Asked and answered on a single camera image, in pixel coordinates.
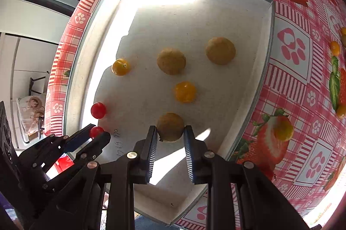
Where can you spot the red cherry tomato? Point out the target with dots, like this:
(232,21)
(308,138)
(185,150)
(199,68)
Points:
(96,131)
(98,110)

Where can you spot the cartoon printed cushion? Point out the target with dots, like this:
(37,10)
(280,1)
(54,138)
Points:
(29,111)

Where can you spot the white cardboard tray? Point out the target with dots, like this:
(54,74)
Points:
(151,30)

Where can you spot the yellow cherry tomato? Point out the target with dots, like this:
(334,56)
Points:
(343,37)
(335,47)
(120,66)
(283,130)
(341,111)
(185,91)

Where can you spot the white cabinet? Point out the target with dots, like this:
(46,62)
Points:
(29,19)

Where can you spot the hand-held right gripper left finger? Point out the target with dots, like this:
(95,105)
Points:
(152,149)

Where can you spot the tan longan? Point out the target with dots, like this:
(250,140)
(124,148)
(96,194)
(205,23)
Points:
(170,127)
(171,61)
(220,50)

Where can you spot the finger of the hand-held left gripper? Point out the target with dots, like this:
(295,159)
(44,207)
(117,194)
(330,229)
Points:
(97,145)
(75,139)

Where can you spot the pink strawberry print tablecloth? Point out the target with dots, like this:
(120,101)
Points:
(297,16)

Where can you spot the person's blue jeans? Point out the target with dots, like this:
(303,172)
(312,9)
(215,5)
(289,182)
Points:
(151,223)

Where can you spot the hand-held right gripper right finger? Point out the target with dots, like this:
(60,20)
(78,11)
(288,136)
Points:
(189,154)

